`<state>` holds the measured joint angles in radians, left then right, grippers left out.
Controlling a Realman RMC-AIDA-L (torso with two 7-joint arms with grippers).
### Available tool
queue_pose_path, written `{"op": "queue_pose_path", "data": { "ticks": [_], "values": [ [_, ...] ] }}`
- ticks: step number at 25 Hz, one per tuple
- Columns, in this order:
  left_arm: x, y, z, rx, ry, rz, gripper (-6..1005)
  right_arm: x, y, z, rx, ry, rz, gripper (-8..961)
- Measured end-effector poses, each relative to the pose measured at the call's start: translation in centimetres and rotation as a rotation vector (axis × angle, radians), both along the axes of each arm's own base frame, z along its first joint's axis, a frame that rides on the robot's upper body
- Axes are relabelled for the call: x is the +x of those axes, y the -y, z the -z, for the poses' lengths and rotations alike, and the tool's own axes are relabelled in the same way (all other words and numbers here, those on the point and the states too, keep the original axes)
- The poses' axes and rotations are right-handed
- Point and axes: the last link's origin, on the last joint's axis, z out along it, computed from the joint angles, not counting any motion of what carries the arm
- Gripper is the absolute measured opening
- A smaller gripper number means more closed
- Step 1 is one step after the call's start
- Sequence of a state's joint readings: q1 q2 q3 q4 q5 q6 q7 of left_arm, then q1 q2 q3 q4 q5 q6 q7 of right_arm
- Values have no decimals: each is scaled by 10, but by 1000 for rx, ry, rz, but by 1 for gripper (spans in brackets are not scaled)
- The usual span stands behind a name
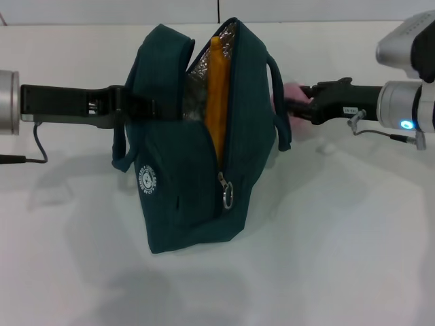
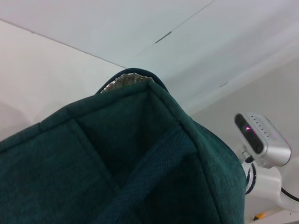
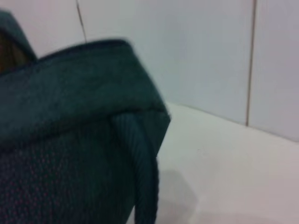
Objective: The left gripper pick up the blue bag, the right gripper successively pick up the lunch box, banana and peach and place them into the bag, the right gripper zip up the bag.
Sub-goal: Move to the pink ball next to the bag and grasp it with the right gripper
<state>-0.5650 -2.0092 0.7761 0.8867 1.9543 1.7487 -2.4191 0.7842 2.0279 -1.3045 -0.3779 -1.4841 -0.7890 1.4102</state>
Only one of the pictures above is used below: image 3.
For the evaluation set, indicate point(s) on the dark teal insulated lunch bag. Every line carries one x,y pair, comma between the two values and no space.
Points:
70,128

